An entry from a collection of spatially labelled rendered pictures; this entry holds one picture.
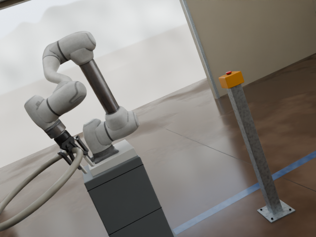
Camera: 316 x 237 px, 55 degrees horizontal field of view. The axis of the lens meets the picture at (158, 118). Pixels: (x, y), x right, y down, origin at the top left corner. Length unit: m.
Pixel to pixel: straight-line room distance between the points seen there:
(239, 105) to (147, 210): 0.95
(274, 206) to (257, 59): 5.26
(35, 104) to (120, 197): 0.94
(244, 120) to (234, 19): 5.15
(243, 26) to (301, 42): 1.58
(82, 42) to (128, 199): 1.05
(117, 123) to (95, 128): 0.16
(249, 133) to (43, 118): 1.35
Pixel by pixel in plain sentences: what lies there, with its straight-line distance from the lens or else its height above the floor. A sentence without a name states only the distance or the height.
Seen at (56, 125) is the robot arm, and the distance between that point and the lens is 1.49.
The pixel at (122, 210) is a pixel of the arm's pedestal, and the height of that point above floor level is 0.51.
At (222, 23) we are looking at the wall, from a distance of 7.00.
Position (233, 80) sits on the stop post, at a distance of 2.06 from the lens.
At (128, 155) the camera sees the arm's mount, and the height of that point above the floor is 0.82.
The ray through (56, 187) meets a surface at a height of 1.06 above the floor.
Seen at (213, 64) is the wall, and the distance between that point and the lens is 6.78.
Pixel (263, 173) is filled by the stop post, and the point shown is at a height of 0.34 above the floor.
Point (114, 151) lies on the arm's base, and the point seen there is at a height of 0.87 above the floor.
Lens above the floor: 1.39
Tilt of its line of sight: 11 degrees down
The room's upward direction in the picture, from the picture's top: 22 degrees counter-clockwise
